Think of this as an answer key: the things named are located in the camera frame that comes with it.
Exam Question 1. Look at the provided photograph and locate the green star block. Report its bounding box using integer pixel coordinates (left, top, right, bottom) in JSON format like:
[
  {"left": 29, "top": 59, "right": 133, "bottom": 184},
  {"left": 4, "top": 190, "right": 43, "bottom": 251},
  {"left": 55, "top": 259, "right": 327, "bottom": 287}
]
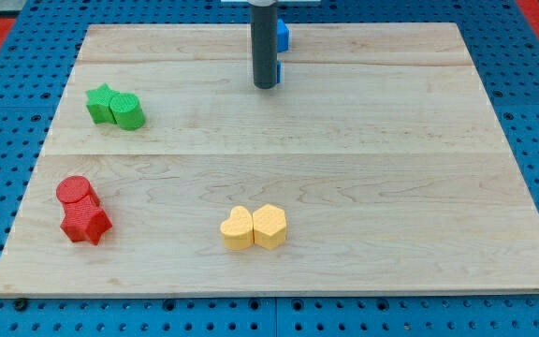
[{"left": 86, "top": 83, "right": 119, "bottom": 124}]

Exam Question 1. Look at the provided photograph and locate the red star block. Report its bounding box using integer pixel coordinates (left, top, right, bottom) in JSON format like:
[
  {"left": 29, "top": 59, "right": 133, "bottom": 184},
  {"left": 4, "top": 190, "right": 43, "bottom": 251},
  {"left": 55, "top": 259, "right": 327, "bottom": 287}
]
[{"left": 60, "top": 196, "right": 112, "bottom": 245}]

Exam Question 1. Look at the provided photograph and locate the yellow hexagon block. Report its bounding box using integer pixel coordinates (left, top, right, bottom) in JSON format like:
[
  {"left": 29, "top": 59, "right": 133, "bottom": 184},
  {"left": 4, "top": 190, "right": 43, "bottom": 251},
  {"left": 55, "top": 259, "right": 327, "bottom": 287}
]
[{"left": 253, "top": 204, "right": 287, "bottom": 250}]

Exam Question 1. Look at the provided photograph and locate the yellow heart block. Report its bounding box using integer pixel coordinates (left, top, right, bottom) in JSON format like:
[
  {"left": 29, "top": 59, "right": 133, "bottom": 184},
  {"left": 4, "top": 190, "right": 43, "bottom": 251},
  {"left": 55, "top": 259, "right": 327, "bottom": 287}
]
[{"left": 220, "top": 206, "right": 255, "bottom": 250}]

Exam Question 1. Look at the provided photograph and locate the small blue block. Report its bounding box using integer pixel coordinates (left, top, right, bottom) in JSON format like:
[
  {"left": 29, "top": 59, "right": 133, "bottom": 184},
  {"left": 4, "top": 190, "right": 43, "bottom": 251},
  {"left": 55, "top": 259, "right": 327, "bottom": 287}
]
[{"left": 276, "top": 61, "right": 282, "bottom": 84}]

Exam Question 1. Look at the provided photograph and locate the light wooden board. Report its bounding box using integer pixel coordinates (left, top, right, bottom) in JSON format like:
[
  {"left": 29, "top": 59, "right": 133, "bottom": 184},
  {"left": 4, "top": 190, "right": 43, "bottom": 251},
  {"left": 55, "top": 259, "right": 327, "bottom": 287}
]
[{"left": 0, "top": 22, "right": 539, "bottom": 299}]

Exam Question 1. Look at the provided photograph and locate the blue cube block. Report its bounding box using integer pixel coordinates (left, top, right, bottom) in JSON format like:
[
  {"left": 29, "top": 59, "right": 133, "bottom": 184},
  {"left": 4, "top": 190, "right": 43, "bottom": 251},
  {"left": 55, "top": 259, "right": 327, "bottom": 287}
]
[{"left": 277, "top": 19, "right": 290, "bottom": 52}]

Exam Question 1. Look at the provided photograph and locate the green cylinder block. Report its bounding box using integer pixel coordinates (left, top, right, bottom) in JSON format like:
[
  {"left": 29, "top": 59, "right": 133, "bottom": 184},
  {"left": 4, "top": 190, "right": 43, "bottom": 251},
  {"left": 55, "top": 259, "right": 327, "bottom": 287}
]
[{"left": 109, "top": 93, "right": 145, "bottom": 130}]

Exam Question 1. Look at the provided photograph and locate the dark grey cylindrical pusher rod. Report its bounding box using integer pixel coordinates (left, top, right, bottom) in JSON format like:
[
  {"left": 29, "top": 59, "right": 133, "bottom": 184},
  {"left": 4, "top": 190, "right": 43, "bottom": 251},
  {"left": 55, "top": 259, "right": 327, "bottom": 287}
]
[{"left": 248, "top": 0, "right": 278, "bottom": 89}]

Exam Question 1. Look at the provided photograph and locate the red cylinder block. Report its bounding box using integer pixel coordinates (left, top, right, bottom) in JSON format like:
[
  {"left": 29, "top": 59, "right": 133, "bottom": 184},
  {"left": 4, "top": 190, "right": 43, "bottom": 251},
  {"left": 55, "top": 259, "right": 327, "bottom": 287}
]
[{"left": 56, "top": 175, "right": 100, "bottom": 206}]

